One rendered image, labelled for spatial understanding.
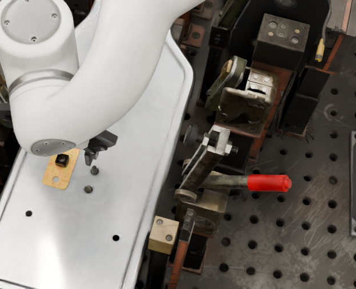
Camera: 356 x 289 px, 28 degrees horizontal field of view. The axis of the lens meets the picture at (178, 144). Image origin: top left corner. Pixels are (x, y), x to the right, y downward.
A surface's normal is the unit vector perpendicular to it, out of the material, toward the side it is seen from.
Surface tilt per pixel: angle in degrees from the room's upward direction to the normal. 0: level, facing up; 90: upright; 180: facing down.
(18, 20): 2
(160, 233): 0
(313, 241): 0
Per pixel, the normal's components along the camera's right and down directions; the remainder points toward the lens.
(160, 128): 0.07, -0.41
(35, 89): -0.15, -0.38
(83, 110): 0.09, 0.68
